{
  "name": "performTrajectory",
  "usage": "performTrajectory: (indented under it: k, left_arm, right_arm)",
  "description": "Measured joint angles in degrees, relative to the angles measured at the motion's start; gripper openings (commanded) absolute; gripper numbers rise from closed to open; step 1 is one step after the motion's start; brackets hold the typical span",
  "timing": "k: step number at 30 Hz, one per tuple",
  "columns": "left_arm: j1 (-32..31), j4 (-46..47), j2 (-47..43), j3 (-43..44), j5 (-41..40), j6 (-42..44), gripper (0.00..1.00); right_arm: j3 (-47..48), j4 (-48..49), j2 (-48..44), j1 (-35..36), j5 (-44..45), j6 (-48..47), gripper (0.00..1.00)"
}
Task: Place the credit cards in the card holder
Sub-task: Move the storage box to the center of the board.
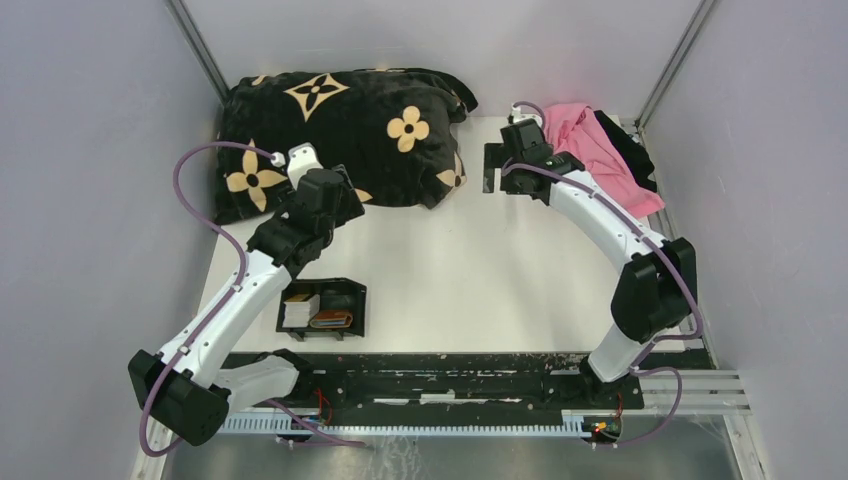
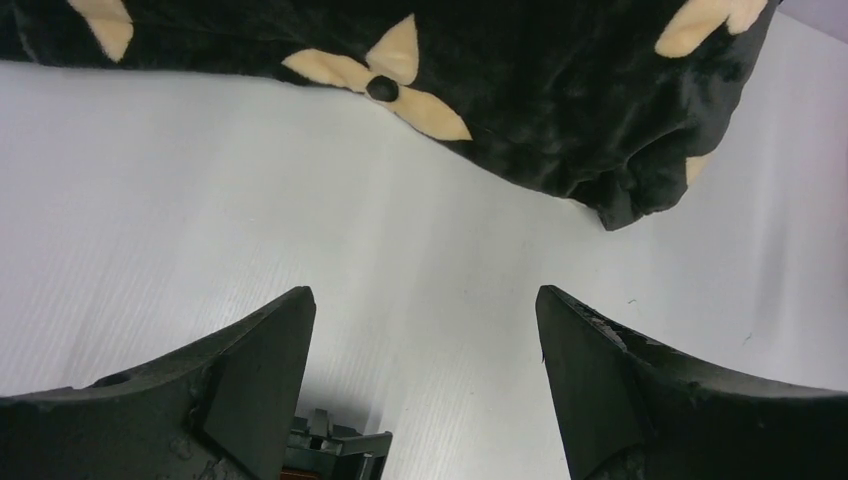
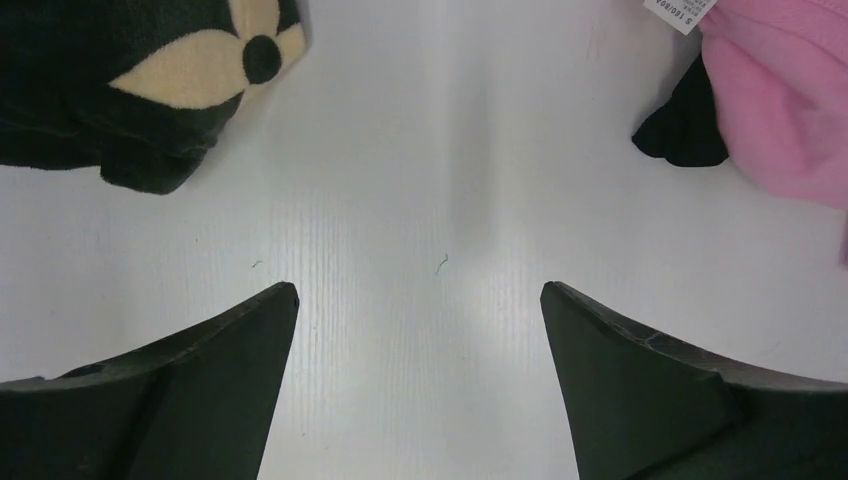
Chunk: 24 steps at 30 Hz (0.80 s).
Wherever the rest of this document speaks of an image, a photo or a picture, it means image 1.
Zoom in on brown leather card holder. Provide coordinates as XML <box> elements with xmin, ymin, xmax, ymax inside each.
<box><xmin>309</xmin><ymin>310</ymin><xmax>354</xmax><ymax>329</ymax></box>

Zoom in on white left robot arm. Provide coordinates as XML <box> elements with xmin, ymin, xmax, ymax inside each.
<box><xmin>128</xmin><ymin>166</ymin><xmax>364</xmax><ymax>446</ymax></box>

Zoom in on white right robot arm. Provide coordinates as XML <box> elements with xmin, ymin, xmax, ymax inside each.
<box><xmin>483</xmin><ymin>119</ymin><xmax>697</xmax><ymax>408</ymax></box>

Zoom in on white card stack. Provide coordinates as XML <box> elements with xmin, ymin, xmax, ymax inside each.
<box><xmin>281</xmin><ymin>293</ymin><xmax>321</xmax><ymax>328</ymax></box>

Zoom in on pink cloth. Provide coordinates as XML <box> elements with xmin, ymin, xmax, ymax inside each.
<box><xmin>543</xmin><ymin>103</ymin><xmax>665</xmax><ymax>218</ymax></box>

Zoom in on black floral plush pillow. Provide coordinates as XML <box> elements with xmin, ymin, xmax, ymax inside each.
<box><xmin>213</xmin><ymin>68</ymin><xmax>478</xmax><ymax>225</ymax></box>

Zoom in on black cloth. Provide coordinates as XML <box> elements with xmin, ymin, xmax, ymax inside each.
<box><xmin>594</xmin><ymin>110</ymin><xmax>658</xmax><ymax>193</ymax></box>

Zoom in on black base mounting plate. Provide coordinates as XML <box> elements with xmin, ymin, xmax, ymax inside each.
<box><xmin>218</xmin><ymin>351</ymin><xmax>713</xmax><ymax>429</ymax></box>

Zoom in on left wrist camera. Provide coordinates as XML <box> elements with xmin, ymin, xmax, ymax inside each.
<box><xmin>271</xmin><ymin>142</ymin><xmax>323</xmax><ymax>189</ymax></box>

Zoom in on white slotted cable duct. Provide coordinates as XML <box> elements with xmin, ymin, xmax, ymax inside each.
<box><xmin>218</xmin><ymin>411</ymin><xmax>591</xmax><ymax>439</ymax></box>

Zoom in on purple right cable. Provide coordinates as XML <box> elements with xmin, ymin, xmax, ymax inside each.
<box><xmin>500</xmin><ymin>100</ymin><xmax>704</xmax><ymax>449</ymax></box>

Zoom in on purple cable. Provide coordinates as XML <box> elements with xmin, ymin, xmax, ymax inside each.
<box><xmin>500</xmin><ymin>100</ymin><xmax>704</xmax><ymax>449</ymax></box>
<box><xmin>138</xmin><ymin>141</ymin><xmax>367</xmax><ymax>459</ymax></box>

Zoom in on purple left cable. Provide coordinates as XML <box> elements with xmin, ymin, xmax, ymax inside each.
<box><xmin>138</xmin><ymin>141</ymin><xmax>367</xmax><ymax>459</ymax></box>

